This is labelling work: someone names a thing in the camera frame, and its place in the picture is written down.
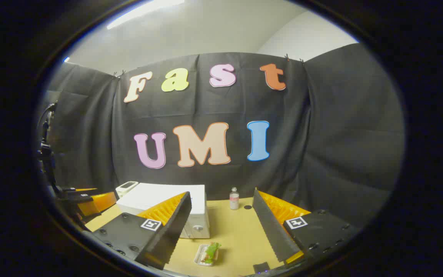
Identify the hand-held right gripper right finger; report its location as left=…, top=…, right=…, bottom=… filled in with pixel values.
left=252, top=187, right=361, bottom=264

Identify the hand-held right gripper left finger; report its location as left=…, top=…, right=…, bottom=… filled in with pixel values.
left=90, top=191, right=192, bottom=270

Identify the white microwave oven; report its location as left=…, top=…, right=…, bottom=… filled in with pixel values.
left=117, top=183, right=210, bottom=239

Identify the lettuce sandwich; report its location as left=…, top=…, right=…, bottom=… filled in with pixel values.
left=203, top=242, right=222, bottom=265

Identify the white plastic tray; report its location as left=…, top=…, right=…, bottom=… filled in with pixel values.
left=194, top=243, right=220, bottom=267

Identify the black backdrop cloth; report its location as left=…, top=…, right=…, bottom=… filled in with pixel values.
left=39, top=43, right=405, bottom=231

